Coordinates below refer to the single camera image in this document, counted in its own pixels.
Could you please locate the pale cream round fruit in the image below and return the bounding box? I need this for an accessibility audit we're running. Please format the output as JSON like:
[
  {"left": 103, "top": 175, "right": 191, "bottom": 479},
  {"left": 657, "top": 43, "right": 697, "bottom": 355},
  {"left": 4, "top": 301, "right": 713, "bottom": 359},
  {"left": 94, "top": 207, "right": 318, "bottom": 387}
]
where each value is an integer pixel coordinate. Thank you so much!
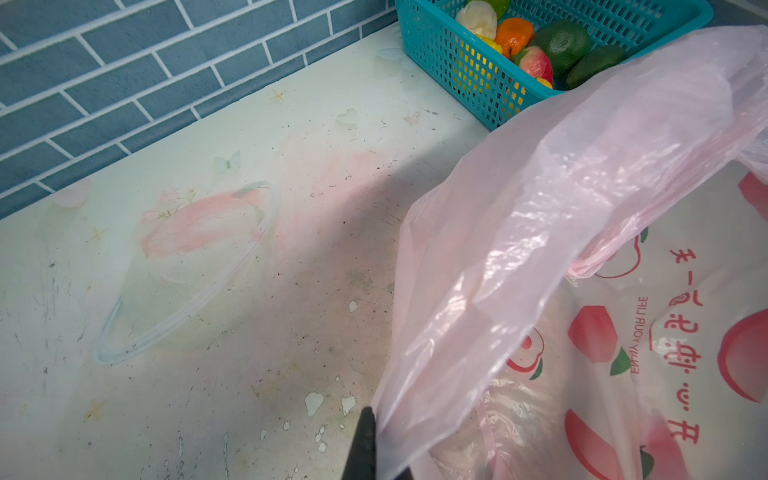
[{"left": 455, "top": 1, "right": 498, "bottom": 39}]

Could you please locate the teal plastic basket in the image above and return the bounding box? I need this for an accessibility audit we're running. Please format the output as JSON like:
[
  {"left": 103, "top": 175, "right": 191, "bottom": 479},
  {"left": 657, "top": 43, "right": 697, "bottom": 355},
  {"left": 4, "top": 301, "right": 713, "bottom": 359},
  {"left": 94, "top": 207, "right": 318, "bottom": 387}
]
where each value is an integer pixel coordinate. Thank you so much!
[{"left": 396, "top": 1, "right": 714, "bottom": 129}]

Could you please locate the green avocado fruit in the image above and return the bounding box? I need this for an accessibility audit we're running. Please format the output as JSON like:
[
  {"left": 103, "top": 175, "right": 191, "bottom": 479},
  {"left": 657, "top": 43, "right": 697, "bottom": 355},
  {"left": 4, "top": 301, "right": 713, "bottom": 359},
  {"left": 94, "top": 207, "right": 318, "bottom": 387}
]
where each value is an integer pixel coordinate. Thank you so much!
[{"left": 565, "top": 45, "right": 628, "bottom": 89}]

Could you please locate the pink plastic bag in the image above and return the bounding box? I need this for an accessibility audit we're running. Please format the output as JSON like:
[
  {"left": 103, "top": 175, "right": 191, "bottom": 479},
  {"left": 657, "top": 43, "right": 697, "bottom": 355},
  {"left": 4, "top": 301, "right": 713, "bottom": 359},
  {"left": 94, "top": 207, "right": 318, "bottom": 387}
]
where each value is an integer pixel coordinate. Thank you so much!
[{"left": 373, "top": 25, "right": 767, "bottom": 479}]

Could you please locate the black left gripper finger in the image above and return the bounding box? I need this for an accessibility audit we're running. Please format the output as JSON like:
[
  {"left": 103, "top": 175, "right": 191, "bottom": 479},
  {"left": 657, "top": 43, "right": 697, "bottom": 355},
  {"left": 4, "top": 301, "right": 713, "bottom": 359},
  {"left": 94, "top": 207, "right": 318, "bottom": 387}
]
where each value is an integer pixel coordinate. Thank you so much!
[{"left": 341, "top": 406, "right": 377, "bottom": 480}]

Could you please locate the yellow lemon fruit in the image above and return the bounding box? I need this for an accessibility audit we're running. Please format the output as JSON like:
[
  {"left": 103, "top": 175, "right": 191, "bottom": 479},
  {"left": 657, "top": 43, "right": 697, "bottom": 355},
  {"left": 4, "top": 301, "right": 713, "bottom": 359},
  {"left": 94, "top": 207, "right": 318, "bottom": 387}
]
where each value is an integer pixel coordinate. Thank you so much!
[{"left": 478, "top": 35, "right": 503, "bottom": 54}]

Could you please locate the red fruit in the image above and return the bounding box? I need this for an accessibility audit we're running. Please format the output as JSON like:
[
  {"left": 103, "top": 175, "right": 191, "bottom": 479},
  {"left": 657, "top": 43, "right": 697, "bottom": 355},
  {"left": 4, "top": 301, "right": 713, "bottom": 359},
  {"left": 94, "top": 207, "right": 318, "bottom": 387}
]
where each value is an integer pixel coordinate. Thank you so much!
[{"left": 513, "top": 46, "right": 554, "bottom": 84}]

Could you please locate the green round fruit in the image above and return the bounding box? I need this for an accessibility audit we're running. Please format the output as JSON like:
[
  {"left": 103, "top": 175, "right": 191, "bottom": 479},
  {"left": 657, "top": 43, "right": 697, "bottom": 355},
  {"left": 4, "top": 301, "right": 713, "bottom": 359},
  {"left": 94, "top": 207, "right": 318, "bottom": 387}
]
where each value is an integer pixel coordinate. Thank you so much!
[{"left": 484, "top": 0, "right": 511, "bottom": 19}]

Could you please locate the yellow orange mango fruit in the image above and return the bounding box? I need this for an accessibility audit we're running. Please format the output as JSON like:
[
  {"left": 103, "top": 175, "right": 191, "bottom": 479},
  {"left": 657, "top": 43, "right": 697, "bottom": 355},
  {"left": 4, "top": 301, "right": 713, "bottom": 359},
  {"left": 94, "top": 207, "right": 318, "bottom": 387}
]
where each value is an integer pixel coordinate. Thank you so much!
[{"left": 536, "top": 78, "right": 553, "bottom": 89}]

